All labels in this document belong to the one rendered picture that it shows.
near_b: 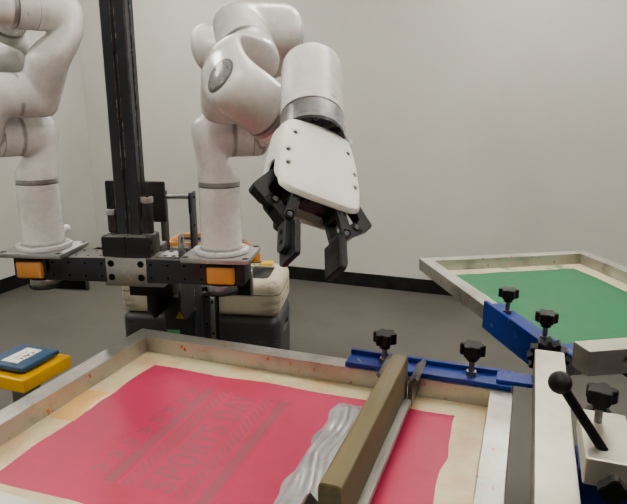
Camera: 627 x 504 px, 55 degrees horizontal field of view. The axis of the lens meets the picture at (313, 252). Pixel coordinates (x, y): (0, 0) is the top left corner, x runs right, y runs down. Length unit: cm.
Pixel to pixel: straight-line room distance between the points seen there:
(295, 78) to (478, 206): 396
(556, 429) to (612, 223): 380
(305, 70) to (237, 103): 9
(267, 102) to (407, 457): 56
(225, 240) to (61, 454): 58
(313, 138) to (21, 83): 89
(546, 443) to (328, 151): 49
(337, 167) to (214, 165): 71
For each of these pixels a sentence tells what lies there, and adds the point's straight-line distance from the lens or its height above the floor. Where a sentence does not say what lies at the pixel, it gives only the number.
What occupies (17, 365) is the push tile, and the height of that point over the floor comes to 97.
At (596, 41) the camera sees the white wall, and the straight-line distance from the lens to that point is 458.
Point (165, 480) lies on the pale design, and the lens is 94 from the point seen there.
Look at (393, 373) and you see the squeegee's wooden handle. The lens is 98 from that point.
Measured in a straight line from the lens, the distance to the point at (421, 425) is 105.
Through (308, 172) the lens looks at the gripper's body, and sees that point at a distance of 62.
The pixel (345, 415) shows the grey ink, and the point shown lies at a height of 96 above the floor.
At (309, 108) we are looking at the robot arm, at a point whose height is 147.
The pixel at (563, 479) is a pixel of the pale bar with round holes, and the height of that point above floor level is 104.
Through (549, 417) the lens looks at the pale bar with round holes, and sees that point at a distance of 95.
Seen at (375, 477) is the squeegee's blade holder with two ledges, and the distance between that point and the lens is 85.
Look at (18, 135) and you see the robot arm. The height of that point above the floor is 141.
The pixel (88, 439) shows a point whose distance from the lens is 106.
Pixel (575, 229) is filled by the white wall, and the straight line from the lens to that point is 465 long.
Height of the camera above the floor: 148
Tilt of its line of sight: 14 degrees down
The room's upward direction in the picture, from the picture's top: straight up
